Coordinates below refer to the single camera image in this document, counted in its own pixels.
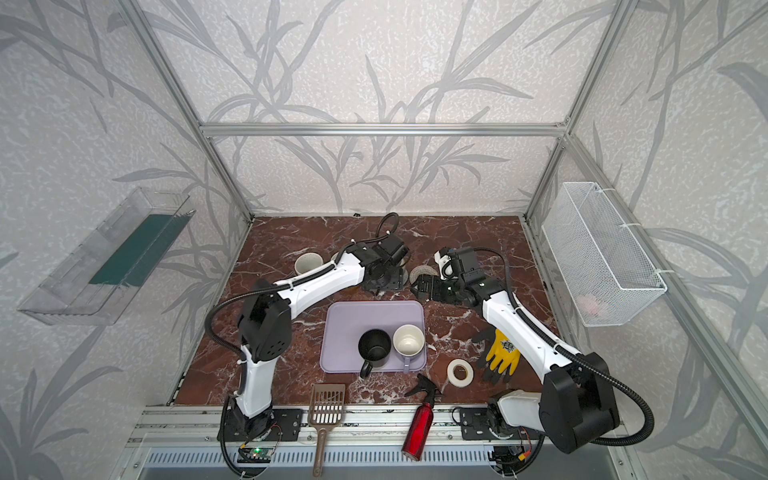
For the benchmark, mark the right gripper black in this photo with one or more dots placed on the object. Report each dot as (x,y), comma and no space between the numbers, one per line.
(437,288)

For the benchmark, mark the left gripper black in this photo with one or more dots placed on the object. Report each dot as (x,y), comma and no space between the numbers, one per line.
(384,279)

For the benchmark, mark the white rainbow rope coaster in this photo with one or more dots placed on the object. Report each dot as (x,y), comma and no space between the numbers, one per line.
(417,271)

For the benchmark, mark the white mug lilac handle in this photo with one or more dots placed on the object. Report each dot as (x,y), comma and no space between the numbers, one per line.
(408,341)

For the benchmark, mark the black mug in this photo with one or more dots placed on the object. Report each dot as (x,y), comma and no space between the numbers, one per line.
(374,347)

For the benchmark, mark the white speckled mug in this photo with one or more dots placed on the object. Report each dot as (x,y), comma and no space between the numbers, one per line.
(307,262)

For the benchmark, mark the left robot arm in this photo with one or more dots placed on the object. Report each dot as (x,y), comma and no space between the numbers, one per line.
(265,325)

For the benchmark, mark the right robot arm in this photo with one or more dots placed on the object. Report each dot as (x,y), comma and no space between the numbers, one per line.
(576,405)

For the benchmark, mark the lilac plastic tray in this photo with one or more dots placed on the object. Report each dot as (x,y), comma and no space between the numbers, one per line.
(346,323)

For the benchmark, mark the white tape roll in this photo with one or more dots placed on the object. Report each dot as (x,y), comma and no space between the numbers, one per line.
(460,373)

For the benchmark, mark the yellow black work glove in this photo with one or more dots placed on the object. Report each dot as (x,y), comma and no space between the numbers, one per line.
(499,359)

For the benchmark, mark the red spray bottle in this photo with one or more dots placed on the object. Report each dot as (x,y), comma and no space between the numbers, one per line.
(415,441)

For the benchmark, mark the brown litter scoop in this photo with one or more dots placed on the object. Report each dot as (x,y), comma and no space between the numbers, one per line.
(325,413)

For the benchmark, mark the pink object in basket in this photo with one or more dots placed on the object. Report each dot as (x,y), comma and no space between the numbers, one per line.
(591,306)

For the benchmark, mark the green sponge pad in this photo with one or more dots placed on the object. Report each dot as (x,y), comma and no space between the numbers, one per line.
(134,260)

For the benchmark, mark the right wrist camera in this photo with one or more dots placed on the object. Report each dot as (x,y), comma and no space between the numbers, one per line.
(444,261)

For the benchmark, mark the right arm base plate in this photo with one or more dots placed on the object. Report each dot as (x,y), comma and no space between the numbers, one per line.
(483,424)

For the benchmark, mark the white wire basket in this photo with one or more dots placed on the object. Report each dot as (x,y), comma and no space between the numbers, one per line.
(597,253)

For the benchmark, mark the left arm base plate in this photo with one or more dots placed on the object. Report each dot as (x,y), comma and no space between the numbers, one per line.
(275,424)

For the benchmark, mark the clear plastic wall shelf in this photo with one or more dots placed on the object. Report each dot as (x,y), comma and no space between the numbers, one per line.
(65,297)

